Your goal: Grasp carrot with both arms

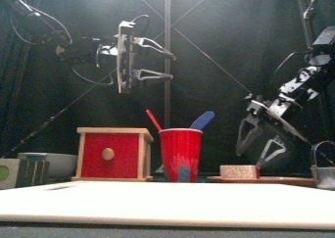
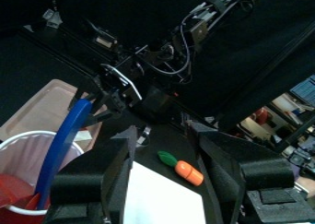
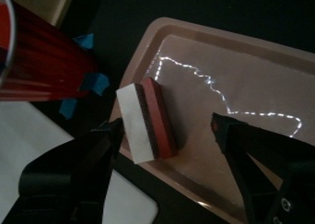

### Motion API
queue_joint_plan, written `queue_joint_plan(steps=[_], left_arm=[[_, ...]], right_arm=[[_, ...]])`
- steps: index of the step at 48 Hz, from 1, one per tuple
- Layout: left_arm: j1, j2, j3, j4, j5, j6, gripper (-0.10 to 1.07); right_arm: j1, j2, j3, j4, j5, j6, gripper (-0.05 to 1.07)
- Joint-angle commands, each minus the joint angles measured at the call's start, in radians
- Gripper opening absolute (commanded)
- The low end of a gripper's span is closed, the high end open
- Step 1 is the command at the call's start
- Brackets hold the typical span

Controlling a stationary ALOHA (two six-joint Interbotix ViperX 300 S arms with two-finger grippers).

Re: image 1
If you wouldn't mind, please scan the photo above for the red wooden drawer box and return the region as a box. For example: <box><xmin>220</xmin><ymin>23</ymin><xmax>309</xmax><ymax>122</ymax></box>
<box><xmin>70</xmin><ymin>126</ymin><xmax>156</xmax><ymax>183</ymax></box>

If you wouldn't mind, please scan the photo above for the wooden block with green circle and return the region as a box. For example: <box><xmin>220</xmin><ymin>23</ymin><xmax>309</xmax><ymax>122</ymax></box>
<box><xmin>0</xmin><ymin>158</ymin><xmax>22</xmax><ymax>191</ymax></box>

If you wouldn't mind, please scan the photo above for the pink tray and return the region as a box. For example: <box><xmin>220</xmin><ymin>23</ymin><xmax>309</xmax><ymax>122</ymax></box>
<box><xmin>205</xmin><ymin>174</ymin><xmax>316</xmax><ymax>188</ymax></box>

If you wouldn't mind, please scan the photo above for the white cutting board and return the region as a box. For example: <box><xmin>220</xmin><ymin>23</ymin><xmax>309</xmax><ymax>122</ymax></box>
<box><xmin>0</xmin><ymin>180</ymin><xmax>335</xmax><ymax>232</ymax></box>

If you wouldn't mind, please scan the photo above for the speckled sponge block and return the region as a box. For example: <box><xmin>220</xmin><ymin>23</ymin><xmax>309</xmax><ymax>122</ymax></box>
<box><xmin>218</xmin><ymin>164</ymin><xmax>261</xmax><ymax>180</ymax></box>

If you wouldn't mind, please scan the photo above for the red plastic cup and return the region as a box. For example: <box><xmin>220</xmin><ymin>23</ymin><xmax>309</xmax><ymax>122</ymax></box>
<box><xmin>157</xmin><ymin>127</ymin><xmax>204</xmax><ymax>184</ymax></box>

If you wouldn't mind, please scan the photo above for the vertical metal frame pole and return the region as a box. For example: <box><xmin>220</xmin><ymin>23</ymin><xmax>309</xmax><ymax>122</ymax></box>
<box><xmin>162</xmin><ymin>0</ymin><xmax>172</xmax><ymax>129</ymax></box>

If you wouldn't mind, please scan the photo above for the dark slotted rack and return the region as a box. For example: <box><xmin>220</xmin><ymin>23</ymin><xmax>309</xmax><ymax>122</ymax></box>
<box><xmin>15</xmin><ymin>152</ymin><xmax>50</xmax><ymax>188</ymax></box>

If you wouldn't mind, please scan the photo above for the red utensil handle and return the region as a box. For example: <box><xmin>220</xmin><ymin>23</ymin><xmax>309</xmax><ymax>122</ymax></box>
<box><xmin>144</xmin><ymin>109</ymin><xmax>164</xmax><ymax>133</ymax></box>

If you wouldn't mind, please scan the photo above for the blue spatula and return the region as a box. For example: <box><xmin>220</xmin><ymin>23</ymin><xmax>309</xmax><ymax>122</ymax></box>
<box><xmin>188</xmin><ymin>110</ymin><xmax>217</xmax><ymax>133</ymax></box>

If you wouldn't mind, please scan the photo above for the grey bowl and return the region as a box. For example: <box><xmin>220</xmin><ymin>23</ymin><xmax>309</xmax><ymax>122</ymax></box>
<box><xmin>17</xmin><ymin>152</ymin><xmax>79</xmax><ymax>179</ymax></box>

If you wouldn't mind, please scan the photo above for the thin diagonal brace wire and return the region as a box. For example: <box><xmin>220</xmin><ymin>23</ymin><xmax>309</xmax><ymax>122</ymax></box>
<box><xmin>0</xmin><ymin>0</ymin><xmax>222</xmax><ymax>159</ymax></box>
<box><xmin>125</xmin><ymin>0</ymin><xmax>253</xmax><ymax>87</ymax></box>

